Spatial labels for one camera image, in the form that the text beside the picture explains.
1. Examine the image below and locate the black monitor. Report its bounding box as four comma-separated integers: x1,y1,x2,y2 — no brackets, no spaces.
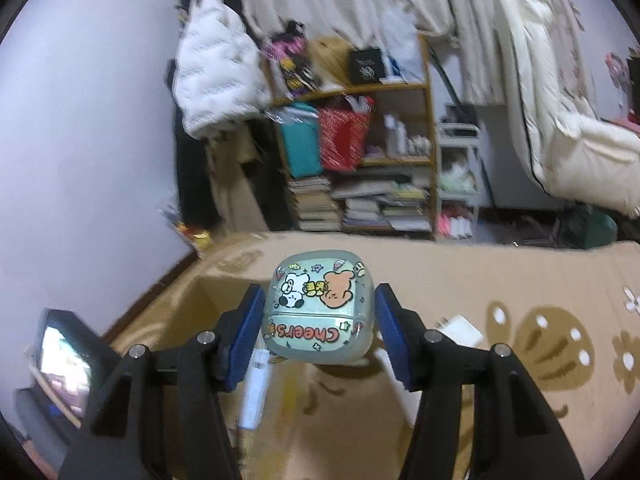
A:
626,55,640,123

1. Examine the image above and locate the wooden shelf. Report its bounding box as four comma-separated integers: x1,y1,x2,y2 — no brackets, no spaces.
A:
262,35,441,241

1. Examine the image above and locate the black box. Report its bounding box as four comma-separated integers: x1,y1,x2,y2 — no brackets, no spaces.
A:
347,47,385,86

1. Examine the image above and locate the teal bag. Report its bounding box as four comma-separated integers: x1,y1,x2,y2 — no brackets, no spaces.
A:
277,102,323,178

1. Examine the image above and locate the white square charger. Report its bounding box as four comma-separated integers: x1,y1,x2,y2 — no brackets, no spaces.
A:
435,315,485,348

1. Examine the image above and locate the beige coat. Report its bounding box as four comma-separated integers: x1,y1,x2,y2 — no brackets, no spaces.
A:
207,125,271,233

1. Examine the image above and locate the white trolley cart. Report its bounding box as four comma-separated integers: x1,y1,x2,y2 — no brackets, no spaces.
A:
437,120,483,241

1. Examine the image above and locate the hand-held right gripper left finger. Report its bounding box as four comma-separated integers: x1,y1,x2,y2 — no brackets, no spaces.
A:
57,284,266,480

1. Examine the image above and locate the white puffer jacket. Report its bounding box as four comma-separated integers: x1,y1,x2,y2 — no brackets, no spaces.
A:
172,0,273,141

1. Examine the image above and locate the cream padded quilt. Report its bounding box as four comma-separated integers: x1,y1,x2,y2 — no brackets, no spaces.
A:
495,0,640,218

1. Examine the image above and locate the black coat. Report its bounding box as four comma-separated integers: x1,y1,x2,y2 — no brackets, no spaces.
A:
172,110,221,231

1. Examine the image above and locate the beige butterfly print blanket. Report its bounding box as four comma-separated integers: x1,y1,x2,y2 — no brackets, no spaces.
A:
102,232,640,480

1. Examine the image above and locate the pink and black cartoon packet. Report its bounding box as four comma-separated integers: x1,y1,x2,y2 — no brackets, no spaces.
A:
265,22,321,96

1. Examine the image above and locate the white tube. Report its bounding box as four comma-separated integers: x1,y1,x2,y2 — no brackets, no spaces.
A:
235,347,273,431

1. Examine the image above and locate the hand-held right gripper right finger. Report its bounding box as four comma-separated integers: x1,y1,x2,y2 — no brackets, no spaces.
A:
375,282,586,480

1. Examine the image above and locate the white plastic bag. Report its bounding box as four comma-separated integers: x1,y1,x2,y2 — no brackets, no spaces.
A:
380,7,426,83

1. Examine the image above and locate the green cartoon earphone case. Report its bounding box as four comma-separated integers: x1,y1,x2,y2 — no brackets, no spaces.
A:
260,249,376,365

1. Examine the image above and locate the clear plastic bag of toys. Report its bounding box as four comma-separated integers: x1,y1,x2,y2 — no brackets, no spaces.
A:
160,202,213,256

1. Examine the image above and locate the red patterned bag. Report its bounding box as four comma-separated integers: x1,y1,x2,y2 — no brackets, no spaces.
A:
317,97,375,171

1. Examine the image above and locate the stack of books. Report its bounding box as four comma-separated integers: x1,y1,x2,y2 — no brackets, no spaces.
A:
287,170,436,233

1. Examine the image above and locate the blonde wig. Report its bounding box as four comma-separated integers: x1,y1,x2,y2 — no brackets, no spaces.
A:
305,37,353,93

